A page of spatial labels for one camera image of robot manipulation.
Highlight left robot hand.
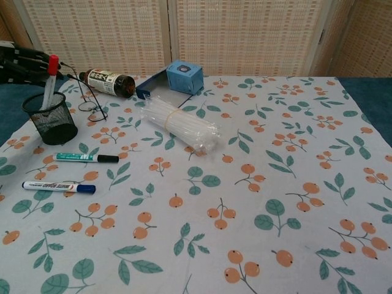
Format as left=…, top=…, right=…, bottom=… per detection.
left=0, top=39, right=65, bottom=85

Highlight red cap whiteboard marker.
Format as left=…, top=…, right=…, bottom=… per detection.
left=40, top=54, right=59, bottom=113

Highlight black cap green label marker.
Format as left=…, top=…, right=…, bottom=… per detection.
left=53, top=152, right=120, bottom=164

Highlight blue cap whiteboard marker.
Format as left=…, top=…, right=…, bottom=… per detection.
left=21, top=181, right=97, bottom=195

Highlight black mesh pen holder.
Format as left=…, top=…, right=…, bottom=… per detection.
left=21, top=91, right=79, bottom=146

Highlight brown glass bottle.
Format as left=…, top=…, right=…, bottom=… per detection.
left=78, top=68, right=137, bottom=99

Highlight woven folding screen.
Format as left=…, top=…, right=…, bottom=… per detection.
left=0, top=0, right=392, bottom=78

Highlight dark blue box tray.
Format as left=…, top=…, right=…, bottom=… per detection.
left=135, top=67, right=205, bottom=108

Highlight yellow rubber band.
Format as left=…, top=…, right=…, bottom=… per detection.
left=164, top=110, right=184, bottom=129

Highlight light blue cardboard box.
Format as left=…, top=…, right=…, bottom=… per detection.
left=165, top=59, right=204, bottom=96

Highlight bundle of clear straws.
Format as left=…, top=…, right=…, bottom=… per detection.
left=140, top=95, right=222, bottom=156

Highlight fruit print tablecloth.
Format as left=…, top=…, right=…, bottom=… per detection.
left=0, top=75, right=392, bottom=294

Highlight thin black frame eyeglasses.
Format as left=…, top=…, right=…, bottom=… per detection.
left=60, top=62, right=108, bottom=123

